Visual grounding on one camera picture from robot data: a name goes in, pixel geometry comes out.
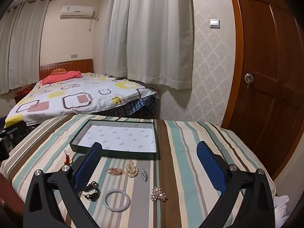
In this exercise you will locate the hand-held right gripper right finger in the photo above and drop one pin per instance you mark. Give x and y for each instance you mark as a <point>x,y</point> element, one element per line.
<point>209,161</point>

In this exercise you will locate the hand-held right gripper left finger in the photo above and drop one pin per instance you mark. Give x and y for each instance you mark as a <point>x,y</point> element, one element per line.
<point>89,161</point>

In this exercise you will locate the rose gold brooch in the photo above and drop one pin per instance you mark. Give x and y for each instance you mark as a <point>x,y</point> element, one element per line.
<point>116,171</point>

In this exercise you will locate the green shallow cardboard box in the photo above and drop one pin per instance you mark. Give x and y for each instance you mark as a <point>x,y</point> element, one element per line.
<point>118,135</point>

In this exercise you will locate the pale jade bangle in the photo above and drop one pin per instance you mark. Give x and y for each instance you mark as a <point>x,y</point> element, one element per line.
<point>118,208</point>

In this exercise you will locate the silver crystal brooch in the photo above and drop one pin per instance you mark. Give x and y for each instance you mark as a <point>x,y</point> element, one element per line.
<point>144,175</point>

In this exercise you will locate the striped cloth cover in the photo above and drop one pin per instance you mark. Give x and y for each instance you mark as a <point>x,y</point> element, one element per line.
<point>180,147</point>

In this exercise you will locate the red decoration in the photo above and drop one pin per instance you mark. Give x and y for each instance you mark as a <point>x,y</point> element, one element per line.
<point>23,90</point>

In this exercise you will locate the brown wooden furniture edge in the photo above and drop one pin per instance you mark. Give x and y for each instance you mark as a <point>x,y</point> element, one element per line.
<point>7,206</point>

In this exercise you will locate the blue plaid bedsheet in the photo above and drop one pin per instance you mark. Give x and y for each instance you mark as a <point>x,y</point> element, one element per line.
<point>135,105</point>

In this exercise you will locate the white patterned quilt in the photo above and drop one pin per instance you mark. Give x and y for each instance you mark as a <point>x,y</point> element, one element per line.
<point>83,87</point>

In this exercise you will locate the white crumpled cloth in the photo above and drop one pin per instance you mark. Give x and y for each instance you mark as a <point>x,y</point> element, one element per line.
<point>281,209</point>

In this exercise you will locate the red pillow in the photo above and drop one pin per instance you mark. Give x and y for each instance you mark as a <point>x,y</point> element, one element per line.
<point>64,77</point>

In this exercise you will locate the round red embroidered cushion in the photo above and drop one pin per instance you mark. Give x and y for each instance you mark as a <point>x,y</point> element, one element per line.
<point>58,71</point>

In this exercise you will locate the metal door lock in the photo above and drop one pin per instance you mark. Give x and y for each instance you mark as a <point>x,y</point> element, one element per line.
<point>249,78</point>

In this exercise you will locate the white grommet curtain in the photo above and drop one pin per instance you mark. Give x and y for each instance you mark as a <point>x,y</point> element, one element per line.
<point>26,47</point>

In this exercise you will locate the wooden headboard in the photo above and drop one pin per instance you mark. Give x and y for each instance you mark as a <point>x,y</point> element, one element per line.
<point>71,65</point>

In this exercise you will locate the white pleated curtain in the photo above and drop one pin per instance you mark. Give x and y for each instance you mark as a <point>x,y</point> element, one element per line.
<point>161,40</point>
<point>116,40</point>

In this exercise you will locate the brown wooden door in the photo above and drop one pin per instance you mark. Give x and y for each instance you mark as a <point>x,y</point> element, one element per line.
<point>273,52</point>

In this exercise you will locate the white air conditioner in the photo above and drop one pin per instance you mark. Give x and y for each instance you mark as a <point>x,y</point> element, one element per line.
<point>76,11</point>

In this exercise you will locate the wall socket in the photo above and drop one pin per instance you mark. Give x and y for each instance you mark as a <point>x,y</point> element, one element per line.
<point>74,56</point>

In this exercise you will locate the light switch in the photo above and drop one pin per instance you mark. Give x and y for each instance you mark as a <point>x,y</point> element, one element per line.
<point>214,22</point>

